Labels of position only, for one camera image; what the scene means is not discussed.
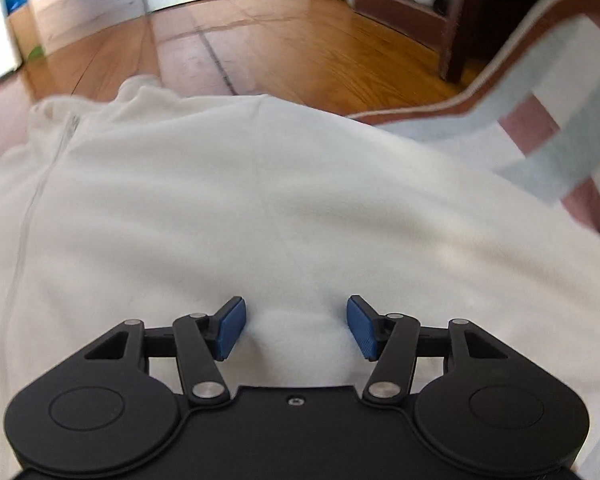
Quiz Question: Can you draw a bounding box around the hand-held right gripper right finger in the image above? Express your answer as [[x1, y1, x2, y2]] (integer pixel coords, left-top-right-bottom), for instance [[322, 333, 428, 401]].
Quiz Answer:
[[346, 296, 509, 406]]

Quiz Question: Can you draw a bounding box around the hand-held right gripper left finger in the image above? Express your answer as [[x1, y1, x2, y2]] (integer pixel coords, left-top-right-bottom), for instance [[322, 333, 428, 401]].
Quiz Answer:
[[84, 296, 247, 407]]

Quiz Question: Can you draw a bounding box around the cream hoodie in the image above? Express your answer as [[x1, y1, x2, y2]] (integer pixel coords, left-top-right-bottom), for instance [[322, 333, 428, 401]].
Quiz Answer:
[[0, 76, 600, 480]]

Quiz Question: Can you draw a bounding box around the checked rug with brown border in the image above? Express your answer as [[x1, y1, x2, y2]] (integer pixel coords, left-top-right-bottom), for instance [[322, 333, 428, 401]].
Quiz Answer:
[[347, 0, 600, 251]]

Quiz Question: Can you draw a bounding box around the dark wooden shelf unit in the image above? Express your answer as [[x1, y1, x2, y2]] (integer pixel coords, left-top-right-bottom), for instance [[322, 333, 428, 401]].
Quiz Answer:
[[352, 0, 600, 83]]

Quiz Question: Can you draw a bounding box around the light wood-grain door panel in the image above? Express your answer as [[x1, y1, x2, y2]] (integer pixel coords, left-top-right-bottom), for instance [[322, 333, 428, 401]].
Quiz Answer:
[[27, 0, 148, 58]]

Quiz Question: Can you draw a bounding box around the cardboard box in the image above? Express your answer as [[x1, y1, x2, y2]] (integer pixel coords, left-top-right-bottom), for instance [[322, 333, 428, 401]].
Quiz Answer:
[[0, 0, 43, 63]]

